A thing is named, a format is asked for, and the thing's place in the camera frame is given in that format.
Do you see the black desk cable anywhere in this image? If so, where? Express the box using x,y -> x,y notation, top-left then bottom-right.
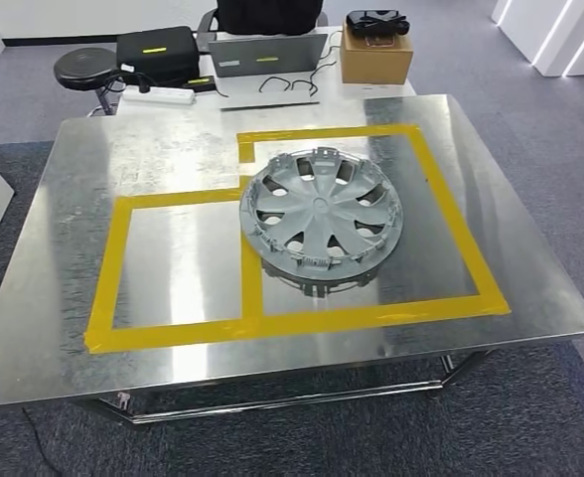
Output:
258,29 -> 343,98

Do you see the white table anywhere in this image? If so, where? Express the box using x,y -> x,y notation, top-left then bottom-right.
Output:
115,26 -> 417,116

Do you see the black case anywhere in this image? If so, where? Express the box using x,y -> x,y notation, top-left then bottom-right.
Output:
117,26 -> 201,86

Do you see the black round stool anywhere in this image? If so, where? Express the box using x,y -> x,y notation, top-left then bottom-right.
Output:
53,47 -> 119,116

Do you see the white power strip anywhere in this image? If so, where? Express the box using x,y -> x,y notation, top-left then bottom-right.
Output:
122,86 -> 196,106

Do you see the small black yellow-labelled box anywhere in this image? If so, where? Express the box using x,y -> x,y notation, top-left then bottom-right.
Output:
182,76 -> 217,93

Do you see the steel workbench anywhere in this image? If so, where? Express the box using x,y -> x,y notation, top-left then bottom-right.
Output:
0,93 -> 584,426

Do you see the black floor cable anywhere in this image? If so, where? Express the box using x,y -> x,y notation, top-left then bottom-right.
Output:
22,407 -> 65,477

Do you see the black rounded device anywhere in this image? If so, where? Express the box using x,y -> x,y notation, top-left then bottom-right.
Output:
345,9 -> 411,39

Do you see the grey laptop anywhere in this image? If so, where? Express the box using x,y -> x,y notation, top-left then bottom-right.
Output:
207,33 -> 329,110

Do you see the silver plastic wheel cover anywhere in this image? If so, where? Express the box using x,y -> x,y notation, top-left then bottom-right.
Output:
238,146 -> 405,272

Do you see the brown cardboard box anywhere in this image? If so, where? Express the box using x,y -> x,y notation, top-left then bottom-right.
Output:
340,26 -> 415,85

